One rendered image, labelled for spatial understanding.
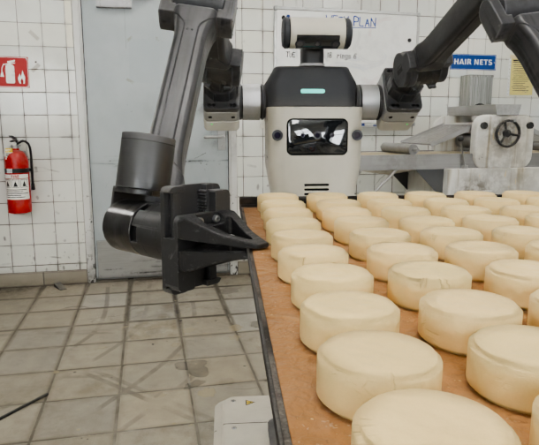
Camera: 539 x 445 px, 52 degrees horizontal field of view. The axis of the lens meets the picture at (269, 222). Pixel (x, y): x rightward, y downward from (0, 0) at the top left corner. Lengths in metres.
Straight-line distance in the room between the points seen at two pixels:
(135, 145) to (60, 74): 3.56
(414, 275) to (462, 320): 0.07
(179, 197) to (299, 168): 0.83
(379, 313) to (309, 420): 0.07
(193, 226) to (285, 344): 0.23
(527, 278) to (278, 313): 0.15
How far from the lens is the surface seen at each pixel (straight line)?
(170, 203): 0.52
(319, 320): 0.27
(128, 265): 4.24
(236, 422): 1.76
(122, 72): 4.13
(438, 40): 1.21
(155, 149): 0.58
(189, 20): 0.84
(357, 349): 0.23
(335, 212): 0.55
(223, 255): 0.49
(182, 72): 0.78
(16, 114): 4.18
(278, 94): 1.40
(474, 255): 0.41
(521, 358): 0.24
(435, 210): 0.64
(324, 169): 1.33
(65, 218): 4.18
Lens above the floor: 1.14
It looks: 10 degrees down
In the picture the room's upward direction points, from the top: straight up
